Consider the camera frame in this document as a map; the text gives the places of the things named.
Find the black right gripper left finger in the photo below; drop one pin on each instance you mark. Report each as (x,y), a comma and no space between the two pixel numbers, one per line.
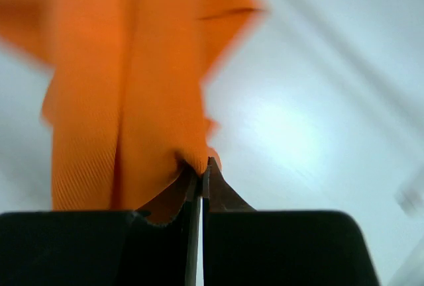
(103,247)

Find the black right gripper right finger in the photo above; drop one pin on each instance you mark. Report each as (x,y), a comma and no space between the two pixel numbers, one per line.
(244,246)

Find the orange trousers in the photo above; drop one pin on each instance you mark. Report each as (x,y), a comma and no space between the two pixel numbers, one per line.
(125,103)

